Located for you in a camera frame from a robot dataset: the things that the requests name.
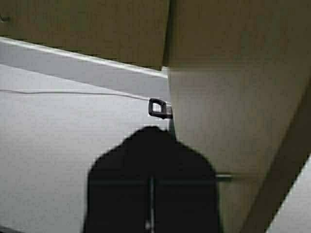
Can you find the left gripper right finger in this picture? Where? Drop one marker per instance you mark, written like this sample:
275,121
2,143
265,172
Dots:
186,193

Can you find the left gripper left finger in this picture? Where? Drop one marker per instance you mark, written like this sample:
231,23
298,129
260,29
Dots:
117,189

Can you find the cabinet door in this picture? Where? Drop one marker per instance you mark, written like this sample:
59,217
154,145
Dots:
240,82
126,31

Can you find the black cooking pot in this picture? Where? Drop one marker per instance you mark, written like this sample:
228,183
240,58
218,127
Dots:
160,109

